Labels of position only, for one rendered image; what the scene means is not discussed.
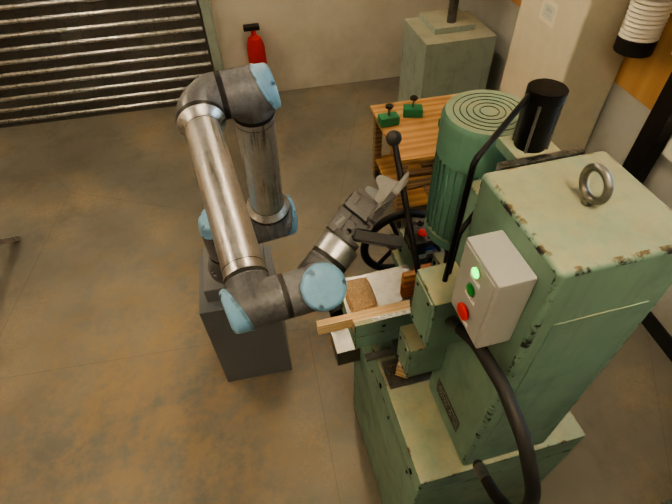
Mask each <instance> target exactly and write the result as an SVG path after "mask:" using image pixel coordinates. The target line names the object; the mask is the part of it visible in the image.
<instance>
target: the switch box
mask: <svg viewBox="0 0 672 504"><path fill-rule="evenodd" d="M474 266H477V267H478V268H479V270H480V273H481V277H480V279H476V280H477V282H478V283H479V285H480V288H479V289H478V287H477V286H476V284H475V282H474V281H473V279H472V277H471V276H470V272H471V271H472V268H473V267H474ZM536 281H537V276H536V275H535V274H534V272H533V271H532V269H531V268H530V267H529V265H528V264H527V263H526V261H525V260H524V258H523V257H522V256H521V254H520V253H519V251H518V250H517V249H516V247H515V246H514V245H513V243H512V242H511V240H510V239H509V238H508V236H507V235H506V234H505V232H504V231H503V230H500V231H495V232H490V233H486V234H481V235H476V236H472V237H468V238H467V240H466V244H465V248H464V252H463V256H462V260H461V264H460V267H459V271H458V275H457V279H456V283H455V287H454V291H453V295H452V298H451V303H452V305H453V306H454V308H455V310H456V312H457V304H458V303H459V302H463V303H464V304H465V305H466V306H467V308H468V312H469V316H468V319H467V320H466V323H467V324H468V325H467V328H466V326H465V324H464V322H463V320H461V319H460V320H461V321H462V323H463V325H464V327H465V329H466V331H467V333H468V335H469V336H470V338H471V340H472V342H473V344H474V346H475V347H476V348H481V347H485V346H489V345H493V344H497V343H501V342H505V341H508V340H510V338H511V336H512V333H513V331H514V329H515V327H516V325H517V323H518V320H519V318H520V316H521V314H522V312H523V310H524V307H525V305H526V303H527V301H528V299H529V297H530V294H531V292H532V290H533V288H534V286H535V284H536ZM468 282H472V283H473V285H474V287H475V290H476V296H475V297H473V298H472V297H471V298H472V300H473V301H474V306H473V305H472V303H471V302H470V300H469V298H468V296H467V295H466V293H465V290H466V285H467V283H468Z"/></svg>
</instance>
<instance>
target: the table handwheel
mask: <svg viewBox="0 0 672 504"><path fill-rule="evenodd" d="M410 211H411V217H416V218H421V219H422V218H425V215H426V211H424V210H420V209H410ZM403 218H405V214H404V210H400V211H396V212H393V213H391V214H389V215H387V216H385V217H383V218H381V219H380V220H378V221H377V223H376V224H375V225H374V226H373V228H372V230H370V231H371V232H376V233H377V232H378V231H379V230H381V229H382V228H383V227H385V226H386V225H388V224H390V226H391V228H392V230H393V233H394V234H396V235H398V236H399V232H398V230H397V228H396V226H395V223H394V221H396V220H399V219H403ZM368 248H369V244H365V243H361V246H360V253H361V257H362V259H363V261H364V262H365V263H366V264H367V265H368V266H369V267H371V268H373V269H375V270H379V271H380V270H385V269H389V268H394V267H396V266H395V264H394V263H393V264H383V262H384V261H385V260H386V259H387V258H388V257H389V256H390V255H391V251H392V250H390V249H389V251H388V252H387V253H386V254H385V255H384V256H383V257H382V258H381V259H380V260H379V261H378V262H376V261H374V260H373V259H372V258H371V257H370V255H369V252H368Z"/></svg>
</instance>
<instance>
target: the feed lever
mask: <svg viewBox="0 0 672 504"><path fill-rule="evenodd" d="M401 140H402V136H401V133H400V132H399V131H397V130H391V131H389V132H388V133H387V135H386V142H387V143H388V144H389V145H390V146H392V149H393V155H394V160H395V165H396V171H397V176H398V181H400V179H401V178H402V177H403V176H404V173H403V168H402V162H401V157H400V151H399V146H398V145H399V144H400V142H401ZM401 198H402V203H403V209H404V214H405V220H406V225H407V230H408V236H409V241H410V247H411V252H412V258H413V263H414V268H415V274H417V270H418V269H421V266H420V260H419V255H418V250H417V244H416V239H415V233H414V228H413V222H412V217H411V211H410V206H409V200H408V195H407V190H406V185H405V186H404V188H403V189H402V190H401Z"/></svg>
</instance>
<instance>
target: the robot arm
mask: <svg viewBox="0 0 672 504"><path fill-rule="evenodd" d="M280 107H281V100H280V96H279V93H278V90H277V87H276V84H275V81H274V78H273V75H272V72H271V70H270V68H269V66H268V65H267V64H266V63H255V64H252V63H250V64H249V65H244V66H239V67H234V68H229V69H224V70H219V71H215V72H213V71H212V72H208V73H206V74H203V75H201V76H199V77H198V78H197V79H195V80H194V81H193V82H192V83H190V84H189V85H188V86H187V88H186V89H185V90H184V91H183V93H182V94H181V96H180V98H179V100H178V102H177V105H176V109H175V121H176V126H177V129H178V131H179V133H180V134H181V135H182V136H183V137H185V138H186V139H187V141H188V145H189V149H190V153H191V157H192V161H193V164H194V168H195V172H196V176H197V180H198V184H199V187H200V191H201V195H202V199H203V203H204V207H205V209H204V210H203V211H202V212H201V214H200V216H199V218H198V226H199V232H200V235H201V236H202V239H203V242H204V244H205V247H206V250H207V252H208V255H209V260H208V271H209V273H210V276H211V277H212V278H213V279H214V280H215V281H217V282H219V283H222V284H224V288H225V289H222V290H221V291H220V292H219V296H220V299H221V302H222V305H223V308H224V310H225V313H226V316H227V318H228V321H229V323H230V326H231V328H232V330H233V331H234V332H235V333H237V334H241V333H245V332H249V331H255V330H256V329H259V328H262V327H265V326H268V325H272V324H275V323H278V322H281V321H284V320H287V319H290V318H296V317H299V316H302V315H305V314H308V313H311V312H315V311H320V312H325V311H329V310H332V309H334V308H336V307H337V306H339V305H340V304H341V303H342V301H343V300H344V298H345V296H346V292H347V282H346V278H345V276H344V273H345V271H346V270H347V269H348V268H349V266H350V265H351V264H352V262H353V261H354V260H355V258H356V257H357V253H356V252H355V251H356V250H357V249H358V248H359V246H358V244H357V243H356V242H359V243H365V244H371V245H377V246H383V247H387V248H388V249H390V250H395V249H397V248H402V247H403V242H404V238H403V237H400V236H398V235H396V234H389V235H388V234H382V233H376V232H371V231H370V230H372V228H373V226H374V225H375V224H376V223H377V221H378V220H379V219H380V218H381V216H382V215H383V214H384V212H385V210H386V209H387V208H388V207H389V205H390V204H391V203H392V202H393V200H394V199H395V198H396V197H397V195H398V194H399V193H400V192H401V190H402V189H403V188H404V186H405V185H406V184H407V182H408V179H409V174H410V172H409V171H407V172H406V173H405V175H404V176H403V177H402V178H401V179H400V181H396V180H394V179H391V178H389V177H387V176H385V175H378V176H377V177H376V179H375V181H376V183H377V186H378V188H379V190H377V189H375V188H372V187H370V186H367V187H366V188H365V191H366V192H365V191H364V190H363V189H361V188H360V187H358V188H357V189H356V191H353V192H352V193H351V195H350V196H349V197H348V199H346V200H345V202H344V204H342V205H343V206H342V205H341V206H342V207H341V206H340V207H339V209H338V210H339V211H338V213H337V214H336V215H335V217H334V218H333V219H332V220H331V222H330V223H329V224H328V225H327V226H326V229H328V230H329V231H330V232H328V231H327V232H325V233H324V235H323V236H322V237H321V238H320V240H319V241H318V242H317V243H316V245H315V246H314V247H313V249H312V250H311V251H310V252H309V254H308V255H307V256H306V257H305V259H304V260H303V261H302V262H301V264H300V265H299V266H298V268H297V269H295V270H291V271H288V272H284V273H280V274H277V275H273V276H269V273H268V269H267V268H266V267H265V264H264V261H263V257H262V254H261V251H260V248H259V245H258V244H261V243H265V242H268V241H272V240H275V239H279V238H282V237H287V236H289V235H292V234H294V233H296V232H297V229H298V219H297V214H296V209H295V206H294V203H293V200H292V198H291V197H290V196H289V195H285V194H284V193H283V192H282V184H281V174H280V165H279V155H278V145H277V136H276V126H275V117H274V115H275V110H277V109H278V108H280ZM232 118H233V120H234V124H235V129H236V134H237V139H238V143H239V148H240V153H241V158H242V162H243V167H244V172H245V177H246V181H247V186H248V191H249V196H250V197H249V198H248V200H247V204H246V203H245V200H244V196H243V193H242V190H241V187H240V184H239V180H238V177H237V174H236V171H235V168H234V164H233V161H232V158H231V155H230V152H229V148H228V145H227V142H226V139H225V136H224V132H223V130H224V128H225V125H226V120H228V119H232ZM346 230H348V231H349V234H347V233H346ZM215 263H216V264H215Z"/></svg>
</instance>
